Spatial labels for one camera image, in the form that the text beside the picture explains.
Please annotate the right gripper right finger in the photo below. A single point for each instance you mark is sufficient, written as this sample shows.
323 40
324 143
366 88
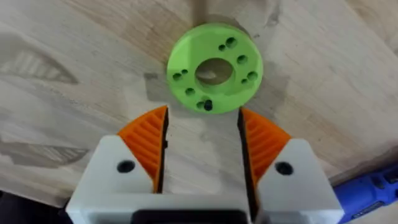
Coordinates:
280 168

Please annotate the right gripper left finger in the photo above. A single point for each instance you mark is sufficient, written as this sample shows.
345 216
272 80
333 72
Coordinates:
136 155

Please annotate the small black screw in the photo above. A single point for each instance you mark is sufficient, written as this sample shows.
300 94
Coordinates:
208 104

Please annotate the blue electric screwdriver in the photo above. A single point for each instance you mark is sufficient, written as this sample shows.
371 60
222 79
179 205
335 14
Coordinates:
367 191

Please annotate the green disc with holes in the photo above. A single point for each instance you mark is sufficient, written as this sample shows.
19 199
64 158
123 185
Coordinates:
214 68

